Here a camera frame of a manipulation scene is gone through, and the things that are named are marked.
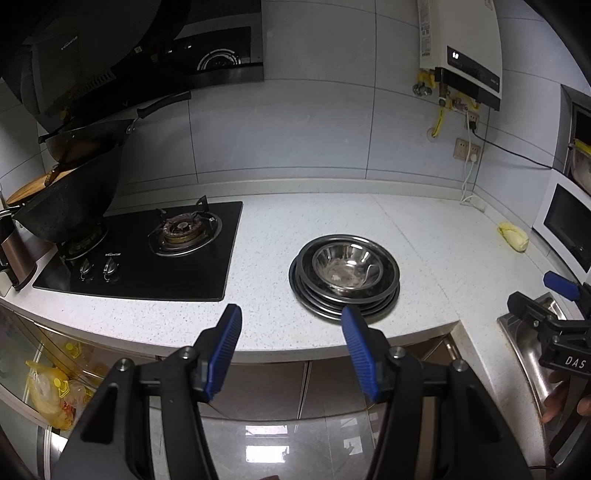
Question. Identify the wooden cutting board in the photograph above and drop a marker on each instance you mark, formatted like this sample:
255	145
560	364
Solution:
32	187

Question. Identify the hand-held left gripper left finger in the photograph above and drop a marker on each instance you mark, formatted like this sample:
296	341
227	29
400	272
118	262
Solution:
226	350

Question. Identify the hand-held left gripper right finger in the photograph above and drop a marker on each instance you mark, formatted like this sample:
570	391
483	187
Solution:
358	350

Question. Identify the black glass cooktop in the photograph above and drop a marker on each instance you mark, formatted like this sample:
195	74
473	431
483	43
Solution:
184	277

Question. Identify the glass cabinet door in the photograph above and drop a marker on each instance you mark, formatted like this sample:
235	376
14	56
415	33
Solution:
18	350

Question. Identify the napa cabbage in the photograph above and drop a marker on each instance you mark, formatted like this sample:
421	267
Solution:
512	236

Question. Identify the wall outlet with black plug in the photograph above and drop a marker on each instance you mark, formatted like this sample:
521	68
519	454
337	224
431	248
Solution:
472	121

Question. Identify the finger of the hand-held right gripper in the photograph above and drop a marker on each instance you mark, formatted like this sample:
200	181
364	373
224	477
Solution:
531	309
561	284

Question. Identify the brown steel container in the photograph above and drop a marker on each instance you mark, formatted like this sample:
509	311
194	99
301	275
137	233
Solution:
16	258

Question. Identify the white microwave oven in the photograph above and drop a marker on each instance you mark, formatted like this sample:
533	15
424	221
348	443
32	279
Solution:
563	221

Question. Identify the steel bowl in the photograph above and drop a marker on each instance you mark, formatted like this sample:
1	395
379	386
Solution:
346	263

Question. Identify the grey wall cabinet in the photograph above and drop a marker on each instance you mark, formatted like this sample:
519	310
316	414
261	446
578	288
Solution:
568	134

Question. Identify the black range hood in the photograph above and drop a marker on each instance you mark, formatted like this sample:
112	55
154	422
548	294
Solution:
138	41

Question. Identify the grey cabinet door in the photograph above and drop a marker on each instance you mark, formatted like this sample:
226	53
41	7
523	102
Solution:
332	383
258	387

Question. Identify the person's right hand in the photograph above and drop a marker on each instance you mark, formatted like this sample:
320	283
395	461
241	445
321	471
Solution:
556	399

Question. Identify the steel sink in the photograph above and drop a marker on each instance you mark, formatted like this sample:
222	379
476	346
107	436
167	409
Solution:
526	350

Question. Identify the yellow plastic bag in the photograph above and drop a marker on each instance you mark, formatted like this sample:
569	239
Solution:
51	397

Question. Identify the cooktop knob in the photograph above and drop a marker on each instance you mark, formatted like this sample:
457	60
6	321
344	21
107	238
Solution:
85	267
111	266

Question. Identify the large black pot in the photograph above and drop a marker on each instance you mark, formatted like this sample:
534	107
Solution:
74	198

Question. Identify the wall outlet with white plug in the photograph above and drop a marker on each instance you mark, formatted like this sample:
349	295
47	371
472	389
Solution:
467	150

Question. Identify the white water heater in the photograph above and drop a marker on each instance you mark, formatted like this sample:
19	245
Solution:
466	46

